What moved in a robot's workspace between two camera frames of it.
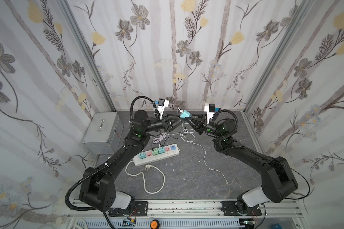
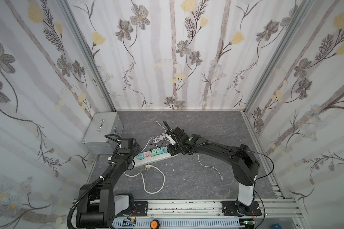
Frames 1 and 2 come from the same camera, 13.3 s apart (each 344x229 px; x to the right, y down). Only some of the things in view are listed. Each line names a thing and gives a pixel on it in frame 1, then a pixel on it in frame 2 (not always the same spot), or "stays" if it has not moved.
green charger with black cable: [155, 151] stays
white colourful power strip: [171, 151] stays
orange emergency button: [155, 224] stays
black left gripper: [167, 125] → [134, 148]
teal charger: [162, 150] stays
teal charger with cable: [142, 155] stays
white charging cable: [204, 155] → [198, 159]
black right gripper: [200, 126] → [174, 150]
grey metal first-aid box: [103, 135] stays
